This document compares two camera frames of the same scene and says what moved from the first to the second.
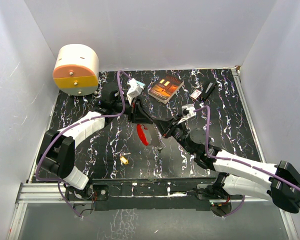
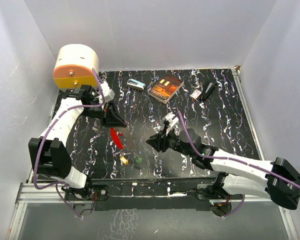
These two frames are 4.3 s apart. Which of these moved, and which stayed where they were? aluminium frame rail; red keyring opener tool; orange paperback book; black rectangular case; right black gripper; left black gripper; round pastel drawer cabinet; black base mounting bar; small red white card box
Moved: left black gripper; red keyring opener tool; right black gripper
Stayed: aluminium frame rail; black base mounting bar; small red white card box; orange paperback book; round pastel drawer cabinet; black rectangular case
